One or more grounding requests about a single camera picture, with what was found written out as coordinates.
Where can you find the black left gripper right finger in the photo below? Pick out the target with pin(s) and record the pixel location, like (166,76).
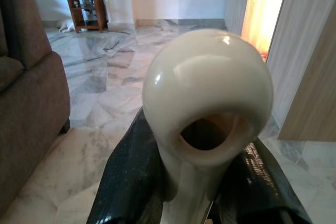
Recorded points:
(257,190)

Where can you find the white fluffy pet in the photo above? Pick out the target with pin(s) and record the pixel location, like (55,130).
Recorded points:
(67,26)

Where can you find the brown fabric sofa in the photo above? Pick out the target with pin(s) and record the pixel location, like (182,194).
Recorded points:
(31,103)

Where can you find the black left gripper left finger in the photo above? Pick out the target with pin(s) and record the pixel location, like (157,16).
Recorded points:
(131,176)

